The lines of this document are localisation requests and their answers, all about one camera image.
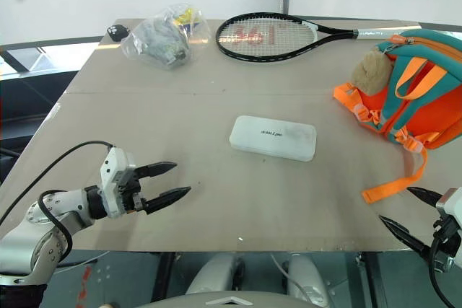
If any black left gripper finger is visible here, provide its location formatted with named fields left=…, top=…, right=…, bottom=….
left=135, top=160, right=179, bottom=180
left=143, top=185, right=192, bottom=215

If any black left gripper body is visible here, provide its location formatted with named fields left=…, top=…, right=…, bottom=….
left=114, top=166, right=149, bottom=215

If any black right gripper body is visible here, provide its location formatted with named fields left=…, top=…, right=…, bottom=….
left=429, top=215, right=462, bottom=273

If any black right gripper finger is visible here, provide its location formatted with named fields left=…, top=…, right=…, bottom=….
left=406, top=186, right=444, bottom=211
left=378, top=214, right=434, bottom=262

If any orange and teal backpack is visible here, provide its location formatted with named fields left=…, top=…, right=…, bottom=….
left=332, top=28, right=462, bottom=206

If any white rectangular case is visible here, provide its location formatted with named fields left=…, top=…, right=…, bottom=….
left=228, top=115, right=318, bottom=163

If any dark table leg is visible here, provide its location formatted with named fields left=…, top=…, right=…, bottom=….
left=359, top=251, right=390, bottom=308
left=149, top=251, right=177, bottom=304

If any silver robot leg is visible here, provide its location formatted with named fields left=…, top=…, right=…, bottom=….
left=286, top=252, right=336, bottom=307
left=185, top=252, right=247, bottom=296

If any grey robot torso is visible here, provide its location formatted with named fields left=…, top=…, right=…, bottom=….
left=132, top=290, right=326, bottom=308

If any clear plastic bag with items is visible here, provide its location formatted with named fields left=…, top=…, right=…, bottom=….
left=120, top=4, right=212, bottom=71

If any beige plush toy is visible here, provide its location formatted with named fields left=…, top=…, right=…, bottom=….
left=351, top=49, right=395, bottom=94

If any small black paw-print object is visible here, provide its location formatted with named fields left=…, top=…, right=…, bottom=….
left=105, top=24, right=131, bottom=43

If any black tennis racket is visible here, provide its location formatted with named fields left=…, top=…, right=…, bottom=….
left=214, top=12, right=424, bottom=63

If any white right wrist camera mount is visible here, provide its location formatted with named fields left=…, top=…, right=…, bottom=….
left=435, top=186, right=462, bottom=230

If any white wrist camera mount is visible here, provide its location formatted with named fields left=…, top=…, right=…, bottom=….
left=435, top=186, right=462, bottom=230
left=100, top=146, right=140, bottom=219

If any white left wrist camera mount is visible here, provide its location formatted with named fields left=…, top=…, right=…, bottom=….
left=100, top=146, right=140, bottom=219

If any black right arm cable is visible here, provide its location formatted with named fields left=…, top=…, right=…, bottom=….
left=428, top=237, right=456, bottom=308

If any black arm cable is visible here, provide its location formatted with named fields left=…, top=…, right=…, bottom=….
left=428, top=237, right=456, bottom=308
left=0, top=140, right=115, bottom=262

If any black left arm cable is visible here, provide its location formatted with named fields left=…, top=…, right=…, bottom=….
left=0, top=140, right=115, bottom=262

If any thin white cable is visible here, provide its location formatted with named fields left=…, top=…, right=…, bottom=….
left=270, top=252, right=302, bottom=289

